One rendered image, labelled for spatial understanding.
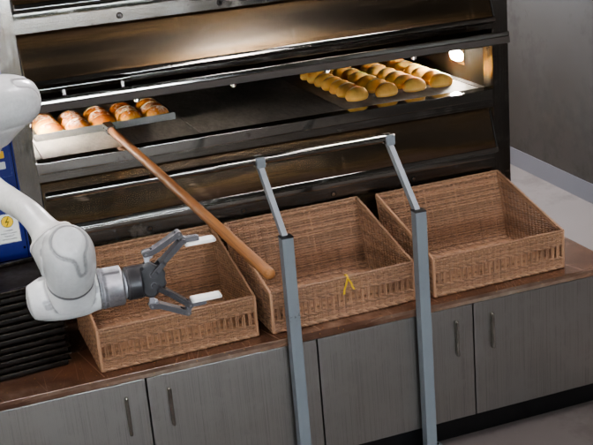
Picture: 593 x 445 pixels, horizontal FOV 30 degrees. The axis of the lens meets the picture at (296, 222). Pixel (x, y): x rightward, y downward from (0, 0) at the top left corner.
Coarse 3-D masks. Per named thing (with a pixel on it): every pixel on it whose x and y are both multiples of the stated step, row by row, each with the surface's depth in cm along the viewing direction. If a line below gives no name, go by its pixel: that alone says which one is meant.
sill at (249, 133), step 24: (432, 96) 435; (456, 96) 434; (480, 96) 438; (288, 120) 417; (312, 120) 416; (336, 120) 420; (360, 120) 423; (144, 144) 400; (168, 144) 400; (192, 144) 403; (216, 144) 406; (48, 168) 387; (72, 168) 390
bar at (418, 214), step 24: (336, 144) 382; (360, 144) 384; (192, 168) 367; (216, 168) 369; (264, 168) 374; (48, 192) 353; (72, 192) 354; (96, 192) 358; (408, 192) 379; (288, 240) 360; (288, 264) 362; (288, 288) 365; (288, 312) 368; (288, 336) 373; (432, 360) 392; (432, 384) 395; (432, 408) 398; (432, 432) 401
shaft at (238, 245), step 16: (112, 128) 414; (128, 144) 390; (144, 160) 370; (160, 176) 351; (176, 192) 333; (192, 208) 319; (208, 224) 305; (224, 240) 294; (240, 240) 287; (256, 256) 274; (272, 272) 266
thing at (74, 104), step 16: (432, 48) 409; (448, 48) 411; (464, 48) 413; (320, 64) 396; (336, 64) 398; (352, 64) 400; (208, 80) 384; (224, 80) 385; (240, 80) 387; (256, 80) 389; (112, 96) 373; (128, 96) 375; (144, 96) 377
